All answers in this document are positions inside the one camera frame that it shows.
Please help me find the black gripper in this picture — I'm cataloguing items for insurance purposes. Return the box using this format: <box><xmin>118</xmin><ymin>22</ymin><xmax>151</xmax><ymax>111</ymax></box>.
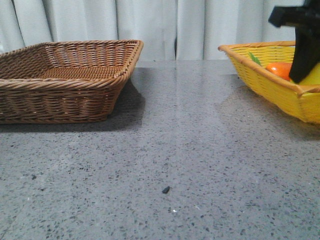
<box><xmin>268</xmin><ymin>0</ymin><xmax>320</xmax><ymax>84</ymax></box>

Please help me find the yellow tape roll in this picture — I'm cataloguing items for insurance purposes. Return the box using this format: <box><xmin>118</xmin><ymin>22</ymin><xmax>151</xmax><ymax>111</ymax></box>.
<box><xmin>290</xmin><ymin>63</ymin><xmax>320</xmax><ymax>86</ymax></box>

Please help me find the orange toy carrot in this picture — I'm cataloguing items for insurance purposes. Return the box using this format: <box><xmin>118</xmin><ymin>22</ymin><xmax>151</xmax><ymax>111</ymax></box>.
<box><xmin>247</xmin><ymin>51</ymin><xmax>293</xmax><ymax>83</ymax></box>

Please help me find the yellow wicker basket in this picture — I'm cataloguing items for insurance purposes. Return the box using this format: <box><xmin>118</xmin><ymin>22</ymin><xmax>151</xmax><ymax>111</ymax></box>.
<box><xmin>218</xmin><ymin>41</ymin><xmax>320</xmax><ymax>124</ymax></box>

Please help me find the white curtain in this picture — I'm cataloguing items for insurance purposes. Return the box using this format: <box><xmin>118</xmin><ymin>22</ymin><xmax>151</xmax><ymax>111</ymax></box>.
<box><xmin>0</xmin><ymin>0</ymin><xmax>303</xmax><ymax>61</ymax></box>

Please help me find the small black debris chip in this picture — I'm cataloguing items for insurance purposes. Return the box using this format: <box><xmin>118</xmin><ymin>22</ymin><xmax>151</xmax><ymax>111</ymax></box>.
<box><xmin>162</xmin><ymin>186</ymin><xmax>170</xmax><ymax>194</ymax></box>

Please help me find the brown wicker basket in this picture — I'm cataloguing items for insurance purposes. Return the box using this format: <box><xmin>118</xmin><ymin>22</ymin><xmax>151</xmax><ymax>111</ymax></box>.
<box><xmin>0</xmin><ymin>39</ymin><xmax>144</xmax><ymax>124</ymax></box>

